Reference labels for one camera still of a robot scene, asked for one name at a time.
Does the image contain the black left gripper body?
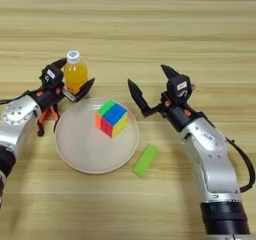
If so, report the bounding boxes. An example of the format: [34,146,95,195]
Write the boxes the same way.
[31,86,77,110]

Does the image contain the round beige plate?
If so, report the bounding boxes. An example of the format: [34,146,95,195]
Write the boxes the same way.
[54,97,140,175]

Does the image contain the colourful puzzle cube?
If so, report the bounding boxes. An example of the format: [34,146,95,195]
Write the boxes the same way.
[94,99,129,139]

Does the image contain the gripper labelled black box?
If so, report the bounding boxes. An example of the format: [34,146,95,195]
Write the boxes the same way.
[166,73,194,106]
[39,65,65,92]

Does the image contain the green rectangular block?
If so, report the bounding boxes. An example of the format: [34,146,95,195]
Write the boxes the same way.
[132,143,160,179]

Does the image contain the orange juice bottle white cap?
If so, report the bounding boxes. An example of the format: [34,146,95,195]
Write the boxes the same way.
[63,49,89,95]

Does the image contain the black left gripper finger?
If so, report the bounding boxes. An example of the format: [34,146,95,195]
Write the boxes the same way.
[49,57,68,69]
[73,77,96,103]

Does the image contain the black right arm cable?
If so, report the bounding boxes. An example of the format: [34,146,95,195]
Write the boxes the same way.
[225,137,256,194]

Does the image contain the right gripper labelled black box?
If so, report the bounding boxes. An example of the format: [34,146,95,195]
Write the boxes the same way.
[166,73,194,106]

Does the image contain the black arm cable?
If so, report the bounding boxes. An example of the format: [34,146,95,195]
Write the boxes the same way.
[225,137,256,194]
[0,89,31,106]

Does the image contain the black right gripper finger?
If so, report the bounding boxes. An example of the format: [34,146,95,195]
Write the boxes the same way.
[160,63,181,80]
[127,78,161,118]

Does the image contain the left gripper labelled black box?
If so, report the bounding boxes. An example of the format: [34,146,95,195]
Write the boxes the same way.
[39,65,65,92]

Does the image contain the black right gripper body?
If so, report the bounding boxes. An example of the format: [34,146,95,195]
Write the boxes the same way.
[156,100,205,132]

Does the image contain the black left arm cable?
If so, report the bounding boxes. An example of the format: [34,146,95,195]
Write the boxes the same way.
[0,89,31,106]

